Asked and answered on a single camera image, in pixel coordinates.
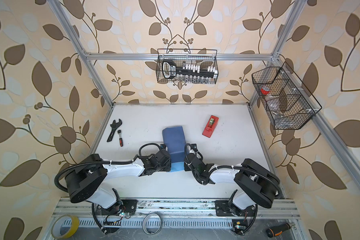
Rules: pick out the orange black screwdriver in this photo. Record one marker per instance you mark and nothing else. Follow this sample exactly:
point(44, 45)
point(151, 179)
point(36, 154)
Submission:
point(278, 230)

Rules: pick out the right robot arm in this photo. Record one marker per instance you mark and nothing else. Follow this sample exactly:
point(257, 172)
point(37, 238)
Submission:
point(257, 187)

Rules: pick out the right wire basket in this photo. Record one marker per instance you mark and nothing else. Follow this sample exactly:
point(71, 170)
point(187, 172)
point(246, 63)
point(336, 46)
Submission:
point(290, 103)

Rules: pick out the yellow tape roll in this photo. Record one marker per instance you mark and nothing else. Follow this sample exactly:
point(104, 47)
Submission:
point(65, 227)

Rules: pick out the wire basket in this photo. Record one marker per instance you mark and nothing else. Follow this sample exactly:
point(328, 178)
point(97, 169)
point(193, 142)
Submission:
point(290, 103)
point(203, 57)

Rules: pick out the back wire basket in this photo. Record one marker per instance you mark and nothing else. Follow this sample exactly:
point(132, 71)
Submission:
point(203, 57)

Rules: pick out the black adjustable wrench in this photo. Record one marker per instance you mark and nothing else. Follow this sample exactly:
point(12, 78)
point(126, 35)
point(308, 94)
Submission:
point(114, 126)

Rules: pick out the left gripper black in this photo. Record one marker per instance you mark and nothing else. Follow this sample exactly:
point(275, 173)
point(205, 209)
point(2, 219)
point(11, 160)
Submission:
point(169, 168)

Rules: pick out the red tape dispenser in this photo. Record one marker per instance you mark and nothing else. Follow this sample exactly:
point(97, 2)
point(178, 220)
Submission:
point(210, 126)

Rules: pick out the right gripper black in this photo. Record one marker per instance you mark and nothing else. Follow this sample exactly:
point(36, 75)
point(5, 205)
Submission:
point(186, 167)

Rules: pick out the light blue wrapping paper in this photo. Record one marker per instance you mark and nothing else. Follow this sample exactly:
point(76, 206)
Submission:
point(174, 139)

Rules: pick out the black socket set tool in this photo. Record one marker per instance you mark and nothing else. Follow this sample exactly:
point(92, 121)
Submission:
point(170, 70)

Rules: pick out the red white object in basket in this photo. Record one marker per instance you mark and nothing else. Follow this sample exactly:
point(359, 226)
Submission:
point(265, 90)

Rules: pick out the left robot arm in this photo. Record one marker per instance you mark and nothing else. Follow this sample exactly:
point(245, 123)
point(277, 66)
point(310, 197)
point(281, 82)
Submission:
point(85, 181)

